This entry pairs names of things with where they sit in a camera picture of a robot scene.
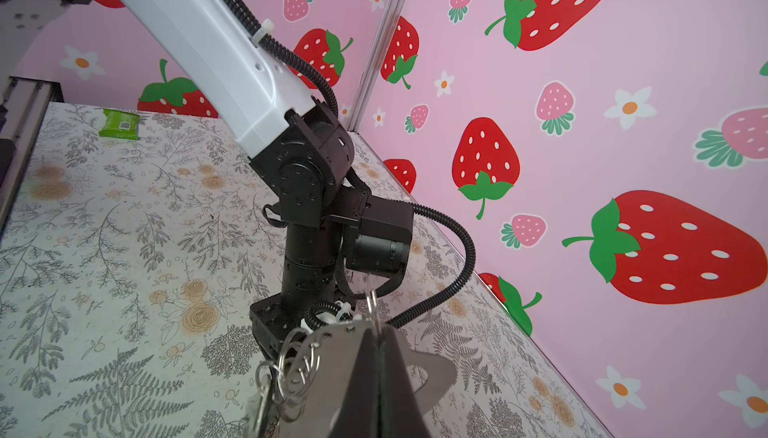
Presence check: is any keyring with strap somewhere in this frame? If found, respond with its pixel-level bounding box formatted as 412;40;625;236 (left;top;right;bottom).
242;287;460;438

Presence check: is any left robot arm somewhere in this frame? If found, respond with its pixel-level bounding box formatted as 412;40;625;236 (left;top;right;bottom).
120;0;476;358

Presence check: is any aluminium front rail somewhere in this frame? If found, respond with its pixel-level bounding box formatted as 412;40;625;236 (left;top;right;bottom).
1;77;63;235

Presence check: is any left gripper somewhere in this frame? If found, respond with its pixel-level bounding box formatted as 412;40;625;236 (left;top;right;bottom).
249;293;356;360

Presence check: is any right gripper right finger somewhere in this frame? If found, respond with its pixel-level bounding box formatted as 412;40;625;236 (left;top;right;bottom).
381;327;430;438

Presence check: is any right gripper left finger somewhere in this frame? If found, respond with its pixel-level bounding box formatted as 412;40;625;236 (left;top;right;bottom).
329;330;384;438

